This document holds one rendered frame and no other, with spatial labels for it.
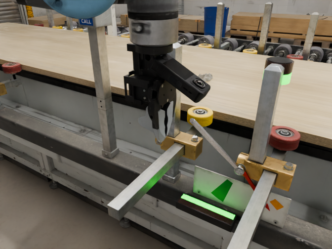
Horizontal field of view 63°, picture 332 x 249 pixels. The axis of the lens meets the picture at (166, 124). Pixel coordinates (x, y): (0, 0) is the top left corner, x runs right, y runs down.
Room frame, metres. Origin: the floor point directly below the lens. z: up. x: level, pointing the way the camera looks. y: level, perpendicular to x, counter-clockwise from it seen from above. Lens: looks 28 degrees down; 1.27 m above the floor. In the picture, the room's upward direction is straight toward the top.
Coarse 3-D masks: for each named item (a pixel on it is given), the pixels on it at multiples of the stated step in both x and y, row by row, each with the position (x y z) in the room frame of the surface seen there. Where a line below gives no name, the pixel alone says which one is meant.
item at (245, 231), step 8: (272, 152) 0.61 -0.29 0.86; (280, 152) 0.61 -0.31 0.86; (264, 176) 0.50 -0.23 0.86; (272, 176) 0.50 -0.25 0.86; (264, 184) 0.48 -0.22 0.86; (272, 184) 0.48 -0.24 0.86; (256, 192) 0.45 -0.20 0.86; (264, 192) 0.45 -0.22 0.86; (256, 200) 0.43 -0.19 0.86; (264, 200) 0.43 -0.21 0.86; (248, 208) 0.40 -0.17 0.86; (256, 208) 0.40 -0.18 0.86; (264, 208) 0.43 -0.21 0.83; (248, 216) 0.38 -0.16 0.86; (256, 216) 0.38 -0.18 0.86; (240, 224) 0.36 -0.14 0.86; (248, 224) 0.36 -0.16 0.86; (256, 224) 0.36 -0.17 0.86; (240, 232) 0.35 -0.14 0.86; (248, 232) 0.35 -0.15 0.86; (232, 240) 0.33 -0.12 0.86; (240, 240) 0.33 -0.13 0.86; (248, 240) 0.33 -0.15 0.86; (232, 248) 0.31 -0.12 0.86; (240, 248) 0.31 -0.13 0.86; (248, 248) 0.32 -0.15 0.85
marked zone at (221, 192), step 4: (228, 180) 0.57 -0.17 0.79; (224, 184) 0.58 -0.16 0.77; (228, 184) 0.57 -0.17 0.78; (216, 188) 0.59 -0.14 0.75; (220, 188) 0.58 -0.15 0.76; (224, 188) 0.58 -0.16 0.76; (228, 188) 0.57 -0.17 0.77; (212, 192) 0.59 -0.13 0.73; (216, 192) 0.59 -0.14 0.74; (220, 192) 0.58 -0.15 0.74; (224, 192) 0.58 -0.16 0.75; (216, 196) 0.59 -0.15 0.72; (220, 196) 0.58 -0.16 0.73; (224, 196) 0.58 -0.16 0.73; (220, 200) 0.58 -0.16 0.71
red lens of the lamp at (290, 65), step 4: (292, 60) 0.60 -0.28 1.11; (268, 64) 0.59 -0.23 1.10; (280, 64) 0.58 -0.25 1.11; (284, 64) 0.57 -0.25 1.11; (288, 64) 0.58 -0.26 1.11; (292, 64) 0.58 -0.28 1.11; (264, 68) 0.61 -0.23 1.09; (288, 68) 0.58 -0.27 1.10; (292, 68) 0.59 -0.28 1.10; (284, 72) 0.57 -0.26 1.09; (288, 72) 0.58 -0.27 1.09
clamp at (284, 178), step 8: (240, 160) 0.57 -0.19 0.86; (248, 160) 0.56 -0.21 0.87; (264, 160) 0.56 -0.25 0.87; (272, 160) 0.56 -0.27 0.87; (280, 160) 0.56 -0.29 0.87; (248, 168) 0.55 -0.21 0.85; (256, 168) 0.54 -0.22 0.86; (264, 168) 0.53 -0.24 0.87; (272, 168) 0.52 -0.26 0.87; (280, 168) 0.52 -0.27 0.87; (256, 176) 0.54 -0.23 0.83; (280, 176) 0.51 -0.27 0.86; (288, 176) 0.50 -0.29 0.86; (280, 184) 0.51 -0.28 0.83; (288, 184) 0.50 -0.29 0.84
